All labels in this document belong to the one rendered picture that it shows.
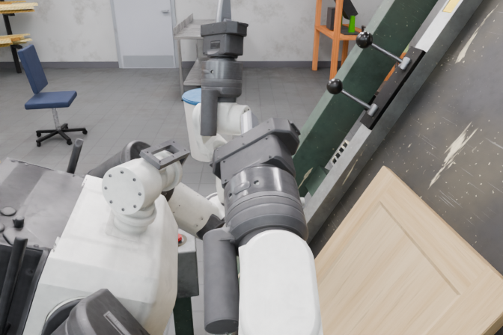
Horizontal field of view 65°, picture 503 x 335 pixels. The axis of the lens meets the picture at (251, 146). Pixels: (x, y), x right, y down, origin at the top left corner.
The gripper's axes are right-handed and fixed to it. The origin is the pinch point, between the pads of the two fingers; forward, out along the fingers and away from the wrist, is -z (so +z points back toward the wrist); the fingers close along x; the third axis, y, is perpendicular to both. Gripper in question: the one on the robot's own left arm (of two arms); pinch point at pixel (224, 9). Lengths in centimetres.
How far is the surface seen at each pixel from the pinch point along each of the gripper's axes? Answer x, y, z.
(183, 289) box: -29, -10, 78
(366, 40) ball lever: 19.3, -24.6, 4.9
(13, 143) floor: -408, -43, 84
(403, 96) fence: 26.2, -30.1, 16.7
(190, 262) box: -25, -10, 68
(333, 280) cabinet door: 23, -13, 56
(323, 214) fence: 12, -23, 46
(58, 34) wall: -721, -186, -71
